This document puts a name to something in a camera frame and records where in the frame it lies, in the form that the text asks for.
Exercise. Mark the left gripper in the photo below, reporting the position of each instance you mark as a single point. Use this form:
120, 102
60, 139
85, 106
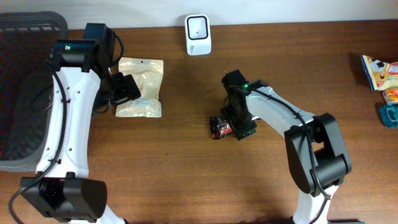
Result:
129, 89

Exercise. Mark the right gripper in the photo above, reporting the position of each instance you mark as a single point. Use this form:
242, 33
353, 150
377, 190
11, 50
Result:
241, 130

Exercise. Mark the dark red black packet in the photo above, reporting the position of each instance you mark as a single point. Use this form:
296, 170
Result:
221, 130

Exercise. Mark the beige kraft pouch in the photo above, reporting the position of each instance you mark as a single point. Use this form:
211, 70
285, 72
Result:
148, 75

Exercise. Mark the yellow snack bag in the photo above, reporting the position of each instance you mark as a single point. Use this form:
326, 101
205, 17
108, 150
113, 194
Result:
380, 75

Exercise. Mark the teal mouthwash bottle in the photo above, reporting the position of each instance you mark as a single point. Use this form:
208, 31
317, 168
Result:
388, 115

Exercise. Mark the small orange packet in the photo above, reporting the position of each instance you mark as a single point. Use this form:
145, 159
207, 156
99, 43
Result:
390, 96

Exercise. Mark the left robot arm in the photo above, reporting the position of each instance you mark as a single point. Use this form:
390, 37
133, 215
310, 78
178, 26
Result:
82, 85

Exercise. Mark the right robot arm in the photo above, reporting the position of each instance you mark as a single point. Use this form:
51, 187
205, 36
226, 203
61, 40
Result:
316, 152

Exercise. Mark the white barcode scanner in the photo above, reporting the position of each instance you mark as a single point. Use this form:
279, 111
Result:
198, 34

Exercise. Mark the grey plastic mesh basket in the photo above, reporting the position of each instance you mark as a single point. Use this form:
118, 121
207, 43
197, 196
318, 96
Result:
27, 39

